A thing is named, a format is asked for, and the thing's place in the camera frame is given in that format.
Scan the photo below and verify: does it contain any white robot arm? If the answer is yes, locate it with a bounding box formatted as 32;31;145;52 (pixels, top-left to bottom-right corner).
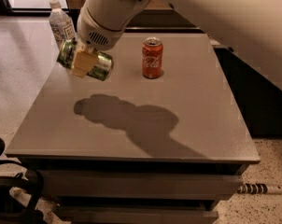
78;0;282;90

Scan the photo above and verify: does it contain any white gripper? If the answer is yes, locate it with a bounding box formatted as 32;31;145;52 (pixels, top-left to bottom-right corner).
71;7;126;77

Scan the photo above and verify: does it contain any grey drawer cabinet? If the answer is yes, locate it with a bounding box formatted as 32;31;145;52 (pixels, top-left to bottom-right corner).
7;34;260;224

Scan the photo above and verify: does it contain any red Coca-Cola can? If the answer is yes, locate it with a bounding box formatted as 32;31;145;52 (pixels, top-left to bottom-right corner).
142;36;163;79

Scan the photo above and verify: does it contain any green soda can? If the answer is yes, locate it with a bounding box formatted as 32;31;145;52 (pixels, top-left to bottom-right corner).
57;39;114;81

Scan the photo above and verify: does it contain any clear plastic water bottle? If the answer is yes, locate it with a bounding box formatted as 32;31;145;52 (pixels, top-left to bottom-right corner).
49;0;76;47

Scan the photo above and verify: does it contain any striped white cable plug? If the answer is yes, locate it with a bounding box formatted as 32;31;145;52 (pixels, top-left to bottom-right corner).
237;183;282;195

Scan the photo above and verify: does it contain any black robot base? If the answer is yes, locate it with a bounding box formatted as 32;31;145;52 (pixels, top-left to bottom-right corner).
0;133;49;224

